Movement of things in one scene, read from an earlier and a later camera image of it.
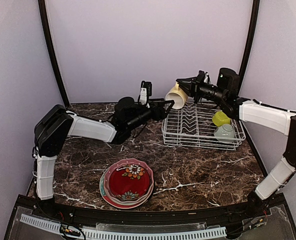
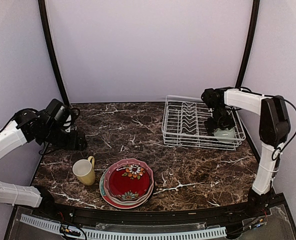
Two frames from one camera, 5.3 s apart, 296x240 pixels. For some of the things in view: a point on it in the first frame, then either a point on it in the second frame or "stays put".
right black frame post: (255, 15) stays put
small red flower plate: (129, 182) stays put
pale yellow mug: (178, 94) -> (84, 170)
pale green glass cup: (225, 133) stays put
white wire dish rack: (192, 126) stays put
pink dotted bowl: (129, 181) stays put
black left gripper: (162, 114) -> (72, 145)
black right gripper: (194, 87) -> (210, 125)
